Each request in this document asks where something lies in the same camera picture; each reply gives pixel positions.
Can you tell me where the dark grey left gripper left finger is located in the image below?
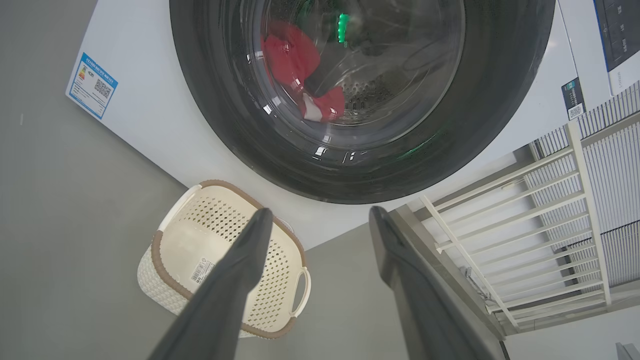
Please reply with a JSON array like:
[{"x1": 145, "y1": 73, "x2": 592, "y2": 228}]
[{"x1": 147, "y1": 207, "x2": 274, "y2": 360}]

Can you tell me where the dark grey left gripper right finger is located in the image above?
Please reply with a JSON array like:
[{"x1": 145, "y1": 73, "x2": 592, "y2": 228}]
[{"x1": 369, "y1": 205, "x2": 501, "y2": 360}]

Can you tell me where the dark washing machine door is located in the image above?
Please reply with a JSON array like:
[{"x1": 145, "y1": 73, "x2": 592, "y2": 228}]
[{"x1": 169, "y1": 0, "x2": 557, "y2": 205}]

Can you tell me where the red and white garment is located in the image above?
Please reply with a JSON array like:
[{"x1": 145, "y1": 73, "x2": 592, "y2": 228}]
[{"x1": 261, "y1": 20, "x2": 346, "y2": 123}]

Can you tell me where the cream perforated laundry basket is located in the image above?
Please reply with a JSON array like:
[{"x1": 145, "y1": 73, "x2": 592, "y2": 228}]
[{"x1": 136, "y1": 179, "x2": 312, "y2": 340}]

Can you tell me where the white washing machine body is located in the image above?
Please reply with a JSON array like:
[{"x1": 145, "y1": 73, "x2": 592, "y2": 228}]
[{"x1": 65, "y1": 0, "x2": 640, "y2": 251}]

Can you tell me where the stainless steel washing machine drum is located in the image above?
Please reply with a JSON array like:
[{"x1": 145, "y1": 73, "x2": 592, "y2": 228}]
[{"x1": 235, "y1": 0, "x2": 466, "y2": 146}]

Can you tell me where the dark grey control panel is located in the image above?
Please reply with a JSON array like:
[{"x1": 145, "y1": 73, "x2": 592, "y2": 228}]
[{"x1": 593, "y1": 0, "x2": 640, "y2": 72}]

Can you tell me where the white barcode label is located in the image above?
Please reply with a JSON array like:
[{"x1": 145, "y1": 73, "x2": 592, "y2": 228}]
[{"x1": 190, "y1": 257, "x2": 216, "y2": 285}]

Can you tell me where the cream metal railing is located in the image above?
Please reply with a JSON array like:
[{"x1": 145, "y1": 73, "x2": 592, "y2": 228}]
[{"x1": 419, "y1": 80, "x2": 640, "y2": 331}]

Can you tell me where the blue energy label sticker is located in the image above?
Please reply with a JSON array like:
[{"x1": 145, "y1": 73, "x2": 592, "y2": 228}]
[{"x1": 65, "y1": 52, "x2": 119, "y2": 120}]

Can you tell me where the dark blue QR label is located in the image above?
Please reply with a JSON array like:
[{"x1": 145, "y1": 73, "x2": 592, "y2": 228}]
[{"x1": 561, "y1": 77, "x2": 587, "y2": 121}]

